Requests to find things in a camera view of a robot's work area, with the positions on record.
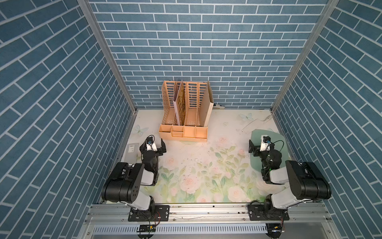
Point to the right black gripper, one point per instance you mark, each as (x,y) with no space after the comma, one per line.
(262,152)

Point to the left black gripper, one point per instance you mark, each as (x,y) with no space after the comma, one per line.
(152,152)

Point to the green cutting board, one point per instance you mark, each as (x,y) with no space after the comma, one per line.
(280,145)

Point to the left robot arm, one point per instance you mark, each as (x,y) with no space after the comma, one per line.
(124,182)

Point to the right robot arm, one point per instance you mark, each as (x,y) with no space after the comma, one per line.
(305,181)

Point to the brown folder in organizer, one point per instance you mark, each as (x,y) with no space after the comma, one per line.
(178,102)

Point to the peach desk file organizer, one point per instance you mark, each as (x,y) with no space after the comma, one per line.
(197,110)

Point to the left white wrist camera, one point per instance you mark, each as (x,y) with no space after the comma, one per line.
(151,146)

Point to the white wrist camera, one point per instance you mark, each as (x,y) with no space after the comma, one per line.
(151,146)
(265,143)

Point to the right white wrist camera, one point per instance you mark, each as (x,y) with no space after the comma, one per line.
(265,143)

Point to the grey box at left wall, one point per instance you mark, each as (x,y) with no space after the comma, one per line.
(131,153)

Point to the small device at back wall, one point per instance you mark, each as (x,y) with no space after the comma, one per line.
(218,106)

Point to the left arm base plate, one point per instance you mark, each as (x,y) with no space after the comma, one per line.
(157,213)

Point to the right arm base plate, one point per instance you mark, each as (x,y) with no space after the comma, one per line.
(259,212)

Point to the white perforated cable tray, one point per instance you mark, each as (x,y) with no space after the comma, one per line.
(182,229)

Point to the aluminium mounting rail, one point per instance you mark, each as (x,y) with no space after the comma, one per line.
(306,221)

